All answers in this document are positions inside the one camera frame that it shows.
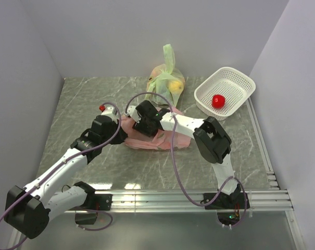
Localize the pink plastic bag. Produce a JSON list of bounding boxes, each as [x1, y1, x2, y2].
[[120, 104, 192, 152]]

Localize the red apple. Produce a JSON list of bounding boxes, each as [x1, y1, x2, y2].
[[211, 94, 225, 109]]

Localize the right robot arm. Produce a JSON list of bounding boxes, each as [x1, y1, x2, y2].
[[125, 101, 242, 209]]

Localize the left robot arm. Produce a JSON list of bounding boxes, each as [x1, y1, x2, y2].
[[4, 115, 127, 239]]

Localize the yellow fruit in green bag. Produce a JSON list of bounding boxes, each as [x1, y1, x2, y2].
[[168, 81, 184, 94]]

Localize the green plastic bag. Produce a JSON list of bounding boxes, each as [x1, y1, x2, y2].
[[146, 44, 185, 107]]

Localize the orange fruit in green bag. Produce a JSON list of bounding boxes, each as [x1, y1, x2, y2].
[[148, 64, 166, 81]]

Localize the white perforated plastic basket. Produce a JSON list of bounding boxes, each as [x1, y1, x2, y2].
[[194, 67, 256, 121]]

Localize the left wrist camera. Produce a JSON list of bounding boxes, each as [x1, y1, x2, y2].
[[99, 105, 118, 120]]

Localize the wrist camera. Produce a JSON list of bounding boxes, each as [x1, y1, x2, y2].
[[99, 105, 118, 120], [125, 105, 141, 122]]

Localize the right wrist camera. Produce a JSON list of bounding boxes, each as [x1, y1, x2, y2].
[[125, 105, 141, 122]]

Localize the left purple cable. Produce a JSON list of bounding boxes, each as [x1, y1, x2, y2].
[[0, 102, 121, 250]]

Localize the purple cable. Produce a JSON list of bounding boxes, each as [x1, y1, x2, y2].
[[0, 102, 121, 250], [125, 92, 248, 230]]

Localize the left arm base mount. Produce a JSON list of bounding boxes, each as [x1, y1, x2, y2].
[[74, 194, 113, 226]]

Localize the aluminium front rail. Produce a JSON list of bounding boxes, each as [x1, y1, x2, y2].
[[96, 190, 294, 213]]

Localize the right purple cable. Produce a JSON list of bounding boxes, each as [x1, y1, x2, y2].
[[125, 92, 248, 230]]

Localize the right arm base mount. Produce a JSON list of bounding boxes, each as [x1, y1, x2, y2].
[[205, 192, 250, 229]]

